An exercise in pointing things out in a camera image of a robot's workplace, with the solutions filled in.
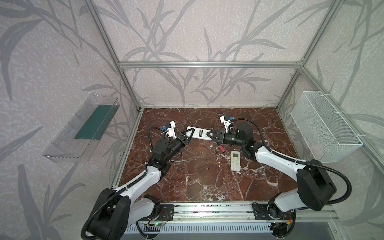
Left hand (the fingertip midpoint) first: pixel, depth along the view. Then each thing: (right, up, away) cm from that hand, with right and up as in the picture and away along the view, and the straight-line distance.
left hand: (197, 127), depth 73 cm
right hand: (+6, -2, +4) cm, 7 cm away
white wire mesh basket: (+55, -3, -11) cm, 56 cm away
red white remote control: (+1, -3, +2) cm, 4 cm away
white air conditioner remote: (+23, -22, +17) cm, 36 cm away
